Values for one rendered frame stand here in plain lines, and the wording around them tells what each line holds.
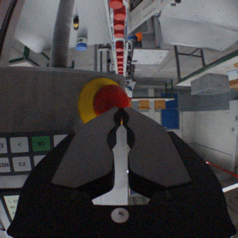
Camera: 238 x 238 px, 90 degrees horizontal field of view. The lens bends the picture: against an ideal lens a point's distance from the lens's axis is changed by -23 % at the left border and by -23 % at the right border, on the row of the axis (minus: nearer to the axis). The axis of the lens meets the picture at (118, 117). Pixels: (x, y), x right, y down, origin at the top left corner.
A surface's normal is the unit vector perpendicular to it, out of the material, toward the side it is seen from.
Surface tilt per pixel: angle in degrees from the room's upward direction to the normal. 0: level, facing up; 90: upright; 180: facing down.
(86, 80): 90
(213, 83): 90
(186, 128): 90
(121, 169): 90
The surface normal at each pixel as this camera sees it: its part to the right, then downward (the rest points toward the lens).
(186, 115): 0.04, 0.01
